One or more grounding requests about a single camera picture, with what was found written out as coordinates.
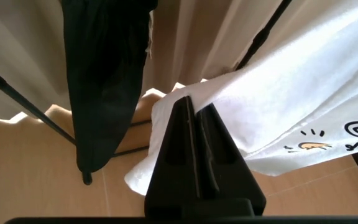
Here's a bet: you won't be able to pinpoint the white garment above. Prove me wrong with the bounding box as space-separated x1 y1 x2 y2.
123 0 358 197

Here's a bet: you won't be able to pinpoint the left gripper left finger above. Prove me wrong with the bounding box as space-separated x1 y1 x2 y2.
144 95 202 219

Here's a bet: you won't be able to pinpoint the black clothes rack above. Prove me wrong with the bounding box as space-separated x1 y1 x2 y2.
0 0 293 187

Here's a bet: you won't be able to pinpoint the black shorts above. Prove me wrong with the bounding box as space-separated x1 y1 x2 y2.
60 0 159 174

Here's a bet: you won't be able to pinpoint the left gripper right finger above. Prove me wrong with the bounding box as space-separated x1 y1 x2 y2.
195 103 267 218

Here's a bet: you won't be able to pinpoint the beige curtain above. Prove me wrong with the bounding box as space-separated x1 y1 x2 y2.
0 0 326 121

